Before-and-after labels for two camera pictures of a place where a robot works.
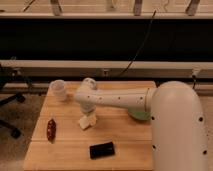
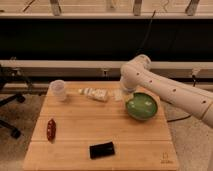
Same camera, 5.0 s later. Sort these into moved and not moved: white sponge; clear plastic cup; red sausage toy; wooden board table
Moved: white sponge
Not moved: clear plastic cup; red sausage toy; wooden board table
